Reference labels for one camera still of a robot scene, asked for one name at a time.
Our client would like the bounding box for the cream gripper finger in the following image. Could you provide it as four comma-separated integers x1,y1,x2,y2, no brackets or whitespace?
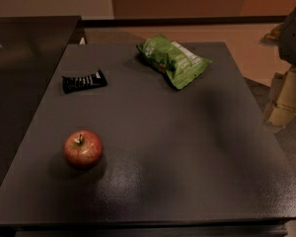
264,65,296,127

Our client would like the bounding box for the green rice chip bag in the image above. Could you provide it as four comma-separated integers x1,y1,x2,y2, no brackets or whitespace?
136,35,211,90

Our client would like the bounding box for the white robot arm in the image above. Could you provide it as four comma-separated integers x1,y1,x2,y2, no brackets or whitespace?
264,7,296,127

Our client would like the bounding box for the red apple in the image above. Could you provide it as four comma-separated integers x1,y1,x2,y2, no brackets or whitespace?
62,130,104,170

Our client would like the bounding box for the black snack bar wrapper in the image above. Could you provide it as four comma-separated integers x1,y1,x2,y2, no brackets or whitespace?
62,69,108,94

